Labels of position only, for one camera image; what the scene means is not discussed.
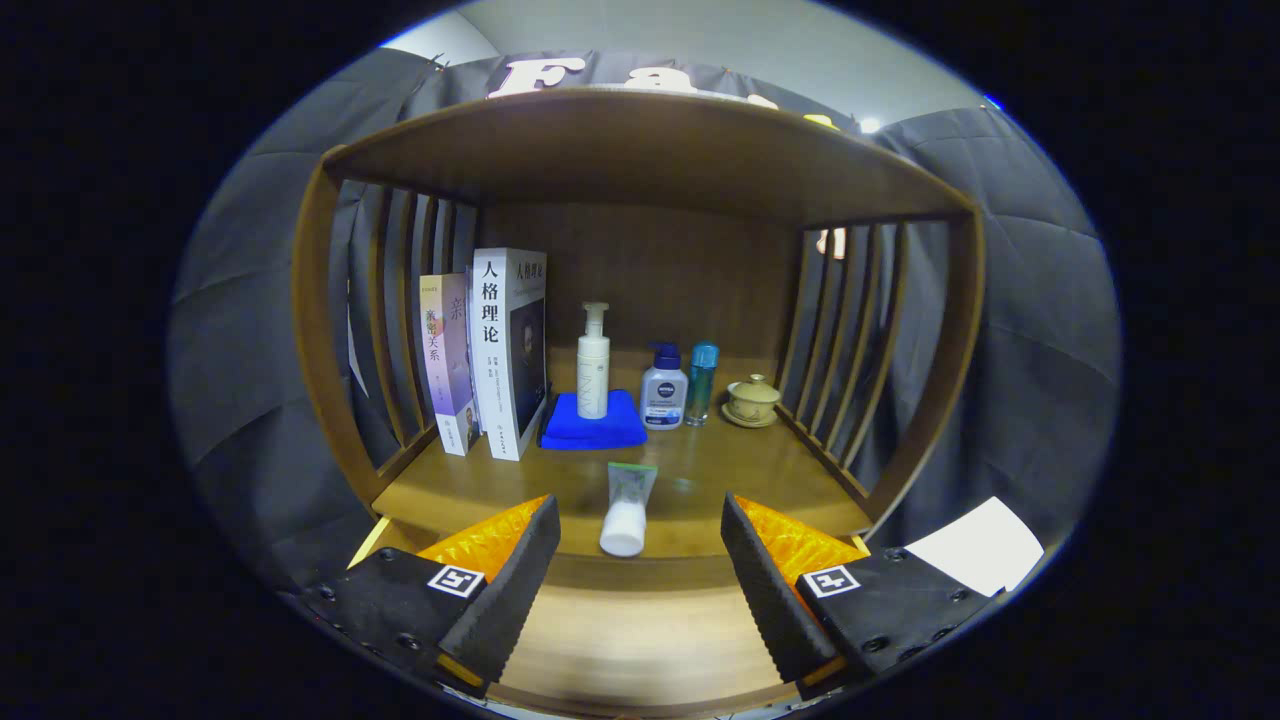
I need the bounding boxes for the black backdrop cloth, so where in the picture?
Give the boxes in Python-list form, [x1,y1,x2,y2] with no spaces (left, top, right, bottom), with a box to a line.
[168,48,1121,591]

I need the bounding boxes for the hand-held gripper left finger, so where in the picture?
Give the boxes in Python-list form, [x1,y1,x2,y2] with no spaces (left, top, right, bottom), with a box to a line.
[305,494,563,699]

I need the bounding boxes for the white bottle with blue cap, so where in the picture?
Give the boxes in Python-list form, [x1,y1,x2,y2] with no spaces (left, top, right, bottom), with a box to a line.
[640,342,689,431]

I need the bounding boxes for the white pump bottle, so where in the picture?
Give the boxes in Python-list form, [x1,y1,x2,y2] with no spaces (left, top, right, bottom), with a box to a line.
[576,302,612,420]

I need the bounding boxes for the brown wooden cabinet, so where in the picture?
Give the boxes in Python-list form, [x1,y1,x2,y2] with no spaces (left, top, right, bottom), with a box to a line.
[290,85,986,591]

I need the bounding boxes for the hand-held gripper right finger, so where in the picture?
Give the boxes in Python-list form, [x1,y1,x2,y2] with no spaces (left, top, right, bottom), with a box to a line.
[720,492,1001,701]

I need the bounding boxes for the blue folded cloth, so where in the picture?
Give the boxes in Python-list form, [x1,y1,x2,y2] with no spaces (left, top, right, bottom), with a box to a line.
[540,389,649,451]

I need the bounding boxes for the beige lidded teacup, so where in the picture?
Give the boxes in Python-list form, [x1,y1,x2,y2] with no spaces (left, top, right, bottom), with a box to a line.
[721,374,782,429]

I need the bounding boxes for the thick white book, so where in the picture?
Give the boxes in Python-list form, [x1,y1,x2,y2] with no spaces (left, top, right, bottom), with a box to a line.
[470,247,549,462]

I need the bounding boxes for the white board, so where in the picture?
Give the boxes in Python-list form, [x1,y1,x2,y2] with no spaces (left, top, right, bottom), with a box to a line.
[905,496,1045,598]

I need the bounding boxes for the purple book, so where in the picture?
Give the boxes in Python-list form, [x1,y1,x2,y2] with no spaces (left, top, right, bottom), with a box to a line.
[419,272,483,457]

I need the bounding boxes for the brown wooden countertop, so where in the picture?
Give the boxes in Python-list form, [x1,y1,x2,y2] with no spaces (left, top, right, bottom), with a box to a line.
[372,350,873,591]

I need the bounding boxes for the teal slim bottle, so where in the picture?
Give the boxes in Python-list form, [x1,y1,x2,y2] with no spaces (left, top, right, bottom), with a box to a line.
[686,342,721,428]

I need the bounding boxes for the white squeeze tube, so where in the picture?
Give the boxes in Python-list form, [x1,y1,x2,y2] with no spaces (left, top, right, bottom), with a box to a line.
[599,461,659,558]

